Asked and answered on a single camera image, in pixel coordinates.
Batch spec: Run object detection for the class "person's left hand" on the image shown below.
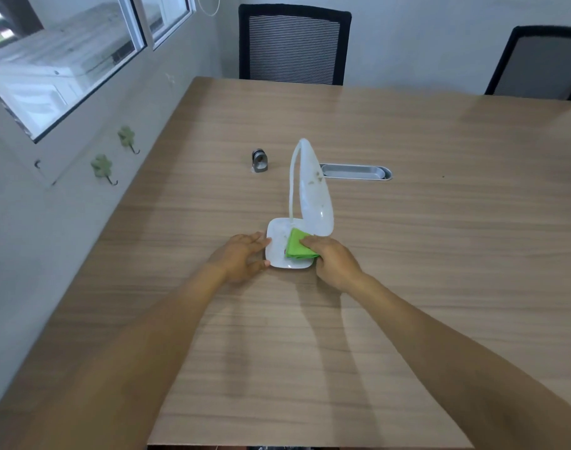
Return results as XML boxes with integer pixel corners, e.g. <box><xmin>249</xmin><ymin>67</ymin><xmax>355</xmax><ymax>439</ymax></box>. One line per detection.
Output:
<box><xmin>214</xmin><ymin>232</ymin><xmax>272</xmax><ymax>284</ymax></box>

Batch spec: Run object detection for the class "person's right hand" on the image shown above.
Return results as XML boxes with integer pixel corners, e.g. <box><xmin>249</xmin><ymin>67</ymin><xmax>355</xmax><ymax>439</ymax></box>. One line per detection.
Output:
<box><xmin>300</xmin><ymin>235</ymin><xmax>364</xmax><ymax>294</ymax></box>

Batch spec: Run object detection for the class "green cleaning cloth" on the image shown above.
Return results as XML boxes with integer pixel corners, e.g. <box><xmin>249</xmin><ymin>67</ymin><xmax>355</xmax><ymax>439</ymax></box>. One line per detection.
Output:
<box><xmin>285</xmin><ymin>228</ymin><xmax>321</xmax><ymax>260</ymax></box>

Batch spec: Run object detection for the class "white desk lamp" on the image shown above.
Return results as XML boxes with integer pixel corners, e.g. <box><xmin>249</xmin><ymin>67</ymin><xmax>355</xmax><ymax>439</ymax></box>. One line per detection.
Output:
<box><xmin>265</xmin><ymin>138</ymin><xmax>335</xmax><ymax>270</ymax></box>

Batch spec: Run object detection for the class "person's left forearm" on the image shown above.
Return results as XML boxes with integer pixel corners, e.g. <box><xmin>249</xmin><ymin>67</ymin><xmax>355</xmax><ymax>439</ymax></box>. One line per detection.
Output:
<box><xmin>14</xmin><ymin>262</ymin><xmax>232</xmax><ymax>450</ymax></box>

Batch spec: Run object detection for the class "person's right forearm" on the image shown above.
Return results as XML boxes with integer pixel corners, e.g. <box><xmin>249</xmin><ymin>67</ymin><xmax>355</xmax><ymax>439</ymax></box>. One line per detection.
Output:
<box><xmin>343</xmin><ymin>272</ymin><xmax>571</xmax><ymax>450</ymax></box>

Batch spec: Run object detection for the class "black mesh office chair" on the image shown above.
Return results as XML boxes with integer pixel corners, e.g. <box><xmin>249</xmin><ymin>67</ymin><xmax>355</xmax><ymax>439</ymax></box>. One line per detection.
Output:
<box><xmin>484</xmin><ymin>25</ymin><xmax>571</xmax><ymax>102</ymax></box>
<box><xmin>238</xmin><ymin>3</ymin><xmax>353</xmax><ymax>86</ymax></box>

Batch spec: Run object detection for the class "white framed window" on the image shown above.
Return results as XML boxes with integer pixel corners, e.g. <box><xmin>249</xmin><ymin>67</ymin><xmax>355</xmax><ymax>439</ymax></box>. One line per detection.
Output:
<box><xmin>0</xmin><ymin>0</ymin><xmax>148</xmax><ymax>145</ymax></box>
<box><xmin>135</xmin><ymin>0</ymin><xmax>196</xmax><ymax>51</ymax></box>

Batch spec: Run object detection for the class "silver table cable grommet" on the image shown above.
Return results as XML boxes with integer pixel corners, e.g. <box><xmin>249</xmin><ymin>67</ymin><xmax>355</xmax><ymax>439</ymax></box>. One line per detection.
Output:
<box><xmin>319</xmin><ymin>163</ymin><xmax>393</xmax><ymax>181</ymax></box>

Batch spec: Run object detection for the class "green clover wall hook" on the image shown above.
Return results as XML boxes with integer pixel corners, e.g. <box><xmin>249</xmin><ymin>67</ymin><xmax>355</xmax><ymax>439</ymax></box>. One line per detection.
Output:
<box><xmin>91</xmin><ymin>154</ymin><xmax>119</xmax><ymax>187</ymax></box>
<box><xmin>117</xmin><ymin>126</ymin><xmax>140</xmax><ymax>155</ymax></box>

